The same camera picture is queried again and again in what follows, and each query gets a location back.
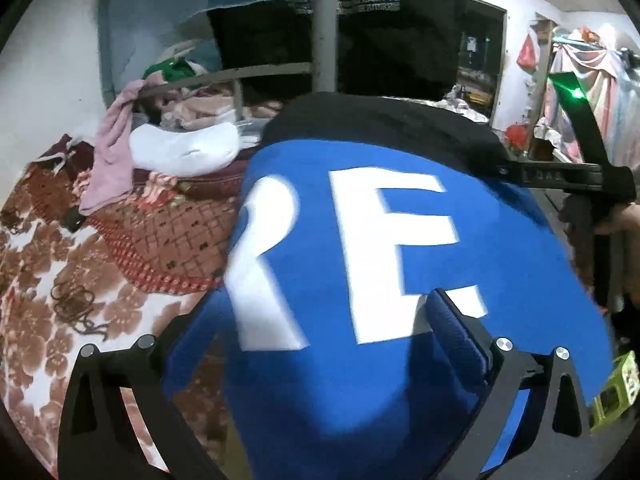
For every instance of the white sock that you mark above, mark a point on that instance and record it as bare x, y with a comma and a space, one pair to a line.
184, 154

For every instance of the black printed hanging shirt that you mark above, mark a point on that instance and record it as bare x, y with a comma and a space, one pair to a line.
406, 48

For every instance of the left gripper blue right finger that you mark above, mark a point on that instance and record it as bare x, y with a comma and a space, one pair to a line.
492, 369

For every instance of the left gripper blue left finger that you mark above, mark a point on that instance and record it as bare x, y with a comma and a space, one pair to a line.
146, 368

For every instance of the floral brown red bed blanket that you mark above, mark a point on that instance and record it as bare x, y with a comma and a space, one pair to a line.
126, 271

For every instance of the pink cloth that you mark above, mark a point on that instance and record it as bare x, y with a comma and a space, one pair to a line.
111, 172

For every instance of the grey metal bed frame post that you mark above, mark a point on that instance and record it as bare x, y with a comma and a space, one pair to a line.
324, 45

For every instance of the blue and black hooded jacket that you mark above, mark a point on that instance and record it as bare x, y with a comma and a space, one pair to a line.
353, 208

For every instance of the person's right hand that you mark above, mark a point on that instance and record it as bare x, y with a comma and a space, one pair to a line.
622, 218

